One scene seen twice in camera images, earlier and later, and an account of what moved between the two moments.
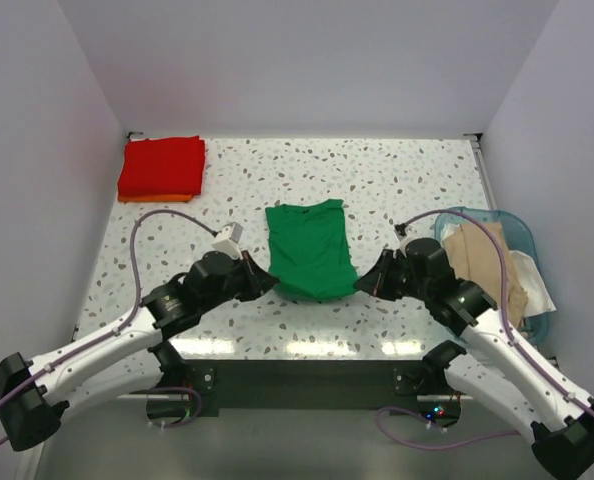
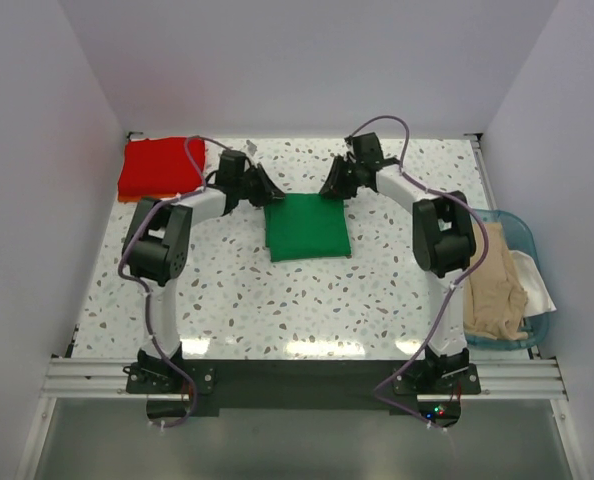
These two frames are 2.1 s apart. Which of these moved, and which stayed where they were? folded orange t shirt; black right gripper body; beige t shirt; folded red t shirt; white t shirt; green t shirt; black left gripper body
Moved: green t shirt; black left gripper body; black right gripper body
Stayed: folded red t shirt; beige t shirt; white t shirt; folded orange t shirt
